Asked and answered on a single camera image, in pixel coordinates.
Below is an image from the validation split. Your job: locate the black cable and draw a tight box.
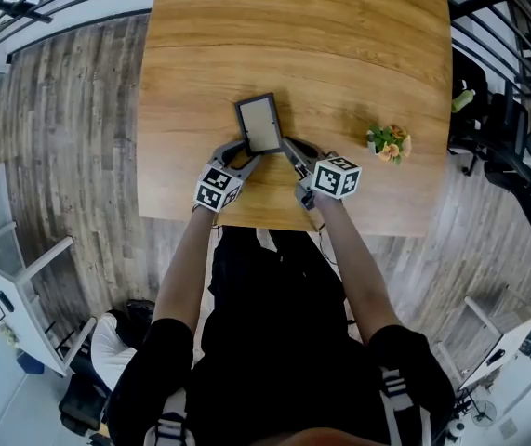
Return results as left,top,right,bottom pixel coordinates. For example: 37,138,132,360
315,223,339,267

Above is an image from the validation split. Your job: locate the green bottle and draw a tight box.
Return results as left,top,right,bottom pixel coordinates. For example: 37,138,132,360
450,88,477,114

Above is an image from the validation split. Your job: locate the black office chair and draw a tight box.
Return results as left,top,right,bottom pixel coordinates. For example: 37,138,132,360
448,48,492,176
58,355,113,436
483,90,531,257

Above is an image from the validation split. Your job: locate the white black shoulder strap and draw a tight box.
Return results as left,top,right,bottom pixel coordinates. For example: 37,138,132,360
143,387,190,446
378,364,433,446

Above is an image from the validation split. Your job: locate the person's right forearm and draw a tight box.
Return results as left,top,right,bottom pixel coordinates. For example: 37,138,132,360
313,195,404,343

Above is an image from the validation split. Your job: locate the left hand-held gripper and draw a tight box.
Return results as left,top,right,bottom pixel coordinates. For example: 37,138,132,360
193,139,261,213

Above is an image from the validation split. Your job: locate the black picture frame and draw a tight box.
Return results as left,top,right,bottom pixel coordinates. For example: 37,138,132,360
233,92,285,156

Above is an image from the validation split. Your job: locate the standing fan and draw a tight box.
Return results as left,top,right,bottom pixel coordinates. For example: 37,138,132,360
471,400,498,429

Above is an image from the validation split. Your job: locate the blue bin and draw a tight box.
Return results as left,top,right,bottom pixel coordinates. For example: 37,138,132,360
16,350,46,375

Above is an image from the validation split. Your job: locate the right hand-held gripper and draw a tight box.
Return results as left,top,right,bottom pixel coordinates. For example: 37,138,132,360
281,138,363,211

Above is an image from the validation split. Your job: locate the person's black clothing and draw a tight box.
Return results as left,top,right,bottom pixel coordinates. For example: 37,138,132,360
106,225,457,446

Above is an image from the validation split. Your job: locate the small desk plant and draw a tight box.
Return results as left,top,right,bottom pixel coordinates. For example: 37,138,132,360
0,322,20,348

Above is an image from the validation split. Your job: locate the black metal railing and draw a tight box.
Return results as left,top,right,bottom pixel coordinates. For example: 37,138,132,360
431,0,531,111
0,0,162,53

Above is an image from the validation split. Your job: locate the person's left forearm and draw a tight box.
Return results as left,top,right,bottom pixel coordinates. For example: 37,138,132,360
151,204,219,334

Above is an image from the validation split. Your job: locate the potted orange flower plant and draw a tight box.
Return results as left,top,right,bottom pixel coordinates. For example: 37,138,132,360
365,123,414,166

